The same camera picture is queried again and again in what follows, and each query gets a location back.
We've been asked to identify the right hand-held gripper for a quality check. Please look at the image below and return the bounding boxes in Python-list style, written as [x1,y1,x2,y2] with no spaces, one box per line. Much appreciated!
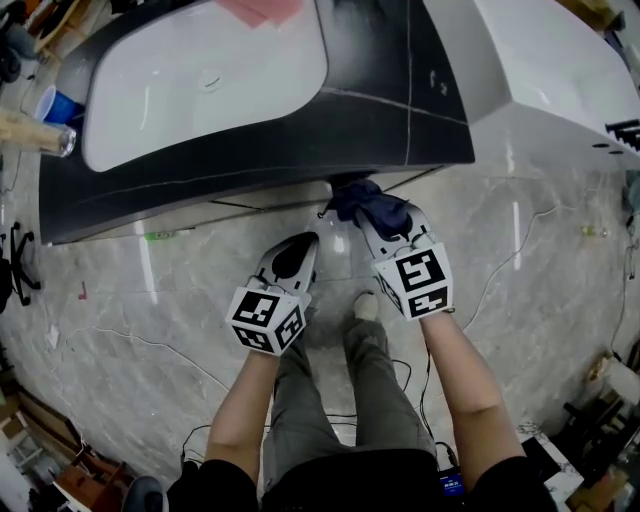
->
[353,203,455,322]

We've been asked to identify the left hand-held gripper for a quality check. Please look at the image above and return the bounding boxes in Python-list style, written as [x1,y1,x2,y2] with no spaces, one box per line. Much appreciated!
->
[225,232,321,358]

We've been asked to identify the dark blue cloth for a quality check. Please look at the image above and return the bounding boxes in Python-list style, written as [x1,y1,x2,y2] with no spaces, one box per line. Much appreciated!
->
[318,178,412,242]

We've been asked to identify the person's left forearm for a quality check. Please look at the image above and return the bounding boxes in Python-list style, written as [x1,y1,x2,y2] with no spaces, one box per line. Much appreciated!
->
[204,344,281,469]

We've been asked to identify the person's right forearm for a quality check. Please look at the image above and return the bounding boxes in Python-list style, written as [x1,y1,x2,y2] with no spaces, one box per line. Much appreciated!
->
[419,309,526,489]

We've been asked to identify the dark vanity cabinet black top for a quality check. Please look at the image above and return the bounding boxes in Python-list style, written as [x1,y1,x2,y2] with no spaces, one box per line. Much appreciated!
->
[38,0,476,246]

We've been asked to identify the person's light shoe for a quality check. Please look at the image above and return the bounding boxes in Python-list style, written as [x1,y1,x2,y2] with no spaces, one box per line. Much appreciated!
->
[351,291,380,322]

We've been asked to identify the person's grey trousers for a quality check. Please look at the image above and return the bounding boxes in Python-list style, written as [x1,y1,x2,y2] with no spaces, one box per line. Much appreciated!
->
[262,294,439,494]

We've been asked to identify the person's black shirt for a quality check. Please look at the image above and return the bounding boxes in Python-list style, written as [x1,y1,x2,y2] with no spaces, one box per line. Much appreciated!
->
[167,447,561,512]

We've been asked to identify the white sink basin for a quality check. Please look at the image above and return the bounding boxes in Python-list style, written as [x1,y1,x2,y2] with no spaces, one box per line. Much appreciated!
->
[81,0,330,174]

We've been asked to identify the white bathtub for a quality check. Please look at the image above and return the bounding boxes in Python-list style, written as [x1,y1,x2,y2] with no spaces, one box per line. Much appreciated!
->
[422,0,640,171]

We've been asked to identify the tall clear glass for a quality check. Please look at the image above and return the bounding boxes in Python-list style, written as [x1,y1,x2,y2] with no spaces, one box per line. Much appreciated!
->
[29,122,78,159]

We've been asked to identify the black device blue screen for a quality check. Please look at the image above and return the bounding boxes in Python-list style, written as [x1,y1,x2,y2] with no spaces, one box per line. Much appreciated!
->
[437,468,465,498]

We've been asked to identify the pink folded towel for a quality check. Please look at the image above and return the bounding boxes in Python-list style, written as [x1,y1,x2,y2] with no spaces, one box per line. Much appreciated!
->
[214,0,306,30]

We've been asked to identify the white rimmed dark oval seat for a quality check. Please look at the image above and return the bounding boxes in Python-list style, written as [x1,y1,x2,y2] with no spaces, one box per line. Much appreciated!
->
[121,474,167,512]

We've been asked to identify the blue plastic cup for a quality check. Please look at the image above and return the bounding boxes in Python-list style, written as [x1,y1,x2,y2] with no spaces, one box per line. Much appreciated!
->
[33,84,87,126]

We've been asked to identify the black office chair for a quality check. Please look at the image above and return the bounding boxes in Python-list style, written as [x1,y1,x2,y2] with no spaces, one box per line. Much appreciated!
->
[0,221,42,315]

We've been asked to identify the brown wooden crate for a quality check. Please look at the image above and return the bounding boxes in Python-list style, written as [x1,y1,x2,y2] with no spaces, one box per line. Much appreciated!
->
[53,457,132,512]

